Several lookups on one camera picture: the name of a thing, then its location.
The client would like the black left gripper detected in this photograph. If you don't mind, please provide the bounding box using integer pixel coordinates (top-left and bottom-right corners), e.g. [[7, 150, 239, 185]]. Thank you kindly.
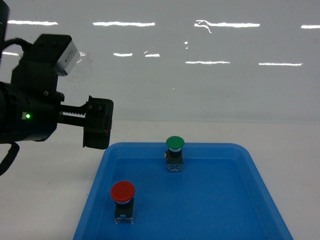
[[14, 60, 114, 150]]

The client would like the red mushroom push button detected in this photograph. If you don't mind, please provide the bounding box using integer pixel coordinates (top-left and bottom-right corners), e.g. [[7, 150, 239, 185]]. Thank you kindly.
[[110, 180, 136, 224]]

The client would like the green mushroom push button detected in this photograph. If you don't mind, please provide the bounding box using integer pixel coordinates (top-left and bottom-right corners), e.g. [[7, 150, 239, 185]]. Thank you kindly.
[[164, 136, 185, 172]]

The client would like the blue plastic tray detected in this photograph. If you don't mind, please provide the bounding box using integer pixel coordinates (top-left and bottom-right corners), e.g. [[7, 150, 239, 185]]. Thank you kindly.
[[74, 142, 292, 240]]

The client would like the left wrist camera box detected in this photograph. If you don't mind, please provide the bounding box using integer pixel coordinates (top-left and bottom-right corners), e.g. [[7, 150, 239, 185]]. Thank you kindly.
[[22, 34, 80, 77]]

